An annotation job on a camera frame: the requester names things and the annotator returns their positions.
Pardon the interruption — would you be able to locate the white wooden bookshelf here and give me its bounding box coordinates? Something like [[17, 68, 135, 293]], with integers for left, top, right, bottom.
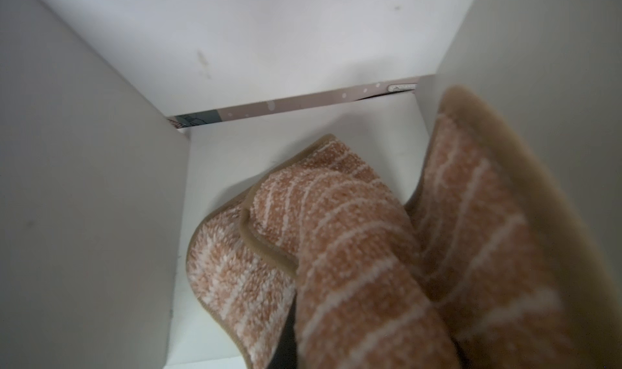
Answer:
[[1, 0, 621, 368]]

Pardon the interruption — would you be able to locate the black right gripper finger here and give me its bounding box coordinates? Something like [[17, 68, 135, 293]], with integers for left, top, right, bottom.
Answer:
[[267, 299, 298, 369]]

